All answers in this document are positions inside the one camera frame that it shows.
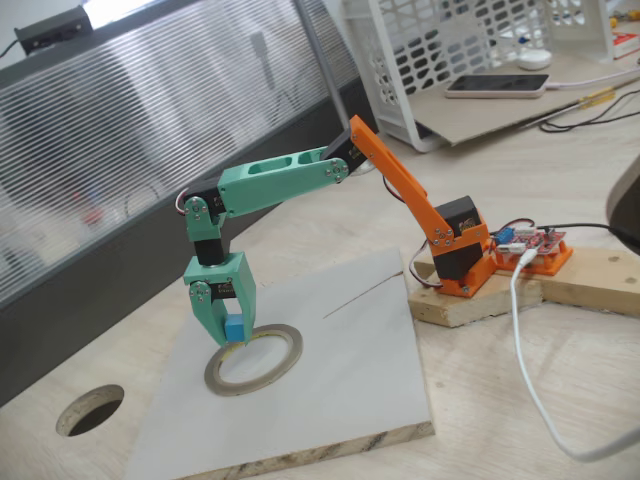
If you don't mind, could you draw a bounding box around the wooden base block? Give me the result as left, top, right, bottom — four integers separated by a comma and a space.
407, 249, 545, 329

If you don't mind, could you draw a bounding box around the white earbuds case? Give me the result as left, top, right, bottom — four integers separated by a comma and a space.
517, 48, 554, 71

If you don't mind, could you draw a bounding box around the blurred grey rounded object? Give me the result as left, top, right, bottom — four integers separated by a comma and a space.
604, 154, 640, 241

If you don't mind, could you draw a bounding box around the smartphone with pale case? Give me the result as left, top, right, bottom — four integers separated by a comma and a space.
443, 73, 551, 100

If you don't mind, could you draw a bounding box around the black box device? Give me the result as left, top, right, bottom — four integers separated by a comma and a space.
13, 5, 93, 55

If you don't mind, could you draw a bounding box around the grey tape ring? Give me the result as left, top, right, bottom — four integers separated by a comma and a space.
203, 323, 304, 398

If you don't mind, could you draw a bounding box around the orange controller board mount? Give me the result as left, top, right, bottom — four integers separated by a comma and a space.
492, 238, 574, 279

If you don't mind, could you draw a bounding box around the white perforated plastic basket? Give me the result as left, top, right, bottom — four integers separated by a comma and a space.
342, 0, 615, 154

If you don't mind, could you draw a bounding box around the frosted desk partition panel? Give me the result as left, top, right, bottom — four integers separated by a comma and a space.
0, 0, 374, 409

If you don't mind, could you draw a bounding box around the thin black cable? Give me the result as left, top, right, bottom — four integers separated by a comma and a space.
538, 88, 640, 134

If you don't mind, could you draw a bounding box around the black power cable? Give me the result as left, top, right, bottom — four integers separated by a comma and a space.
544, 222, 640, 251

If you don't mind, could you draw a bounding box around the pale phone charging cable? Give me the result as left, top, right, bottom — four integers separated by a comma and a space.
545, 67, 640, 92

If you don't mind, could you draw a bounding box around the red controller circuit board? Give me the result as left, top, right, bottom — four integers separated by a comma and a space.
492, 224, 569, 259

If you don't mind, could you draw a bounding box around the white laminated wooden board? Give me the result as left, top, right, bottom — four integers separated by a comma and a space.
123, 248, 435, 480

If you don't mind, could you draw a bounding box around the white USB cable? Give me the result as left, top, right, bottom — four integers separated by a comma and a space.
508, 249, 640, 464

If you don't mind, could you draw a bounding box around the blue cube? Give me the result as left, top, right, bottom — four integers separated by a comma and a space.
224, 314, 246, 344

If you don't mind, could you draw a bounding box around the red and white book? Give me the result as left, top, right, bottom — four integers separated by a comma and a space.
610, 29, 640, 62

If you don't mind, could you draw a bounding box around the yellow handled screwdriver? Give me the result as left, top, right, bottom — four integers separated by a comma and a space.
519, 87, 617, 130

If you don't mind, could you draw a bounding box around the wooden base plank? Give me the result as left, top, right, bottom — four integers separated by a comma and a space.
539, 243, 640, 320

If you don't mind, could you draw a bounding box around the brown cardboard sheet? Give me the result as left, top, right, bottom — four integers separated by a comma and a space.
412, 47, 640, 147

